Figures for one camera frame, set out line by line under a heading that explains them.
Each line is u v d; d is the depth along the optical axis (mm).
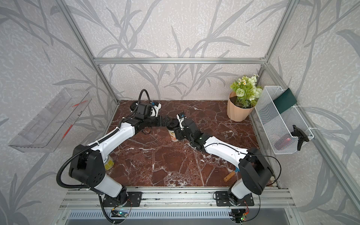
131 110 937
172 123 836
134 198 736
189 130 619
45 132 651
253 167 434
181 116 721
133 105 937
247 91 865
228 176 801
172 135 891
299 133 576
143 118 670
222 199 740
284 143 626
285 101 715
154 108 709
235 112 983
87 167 437
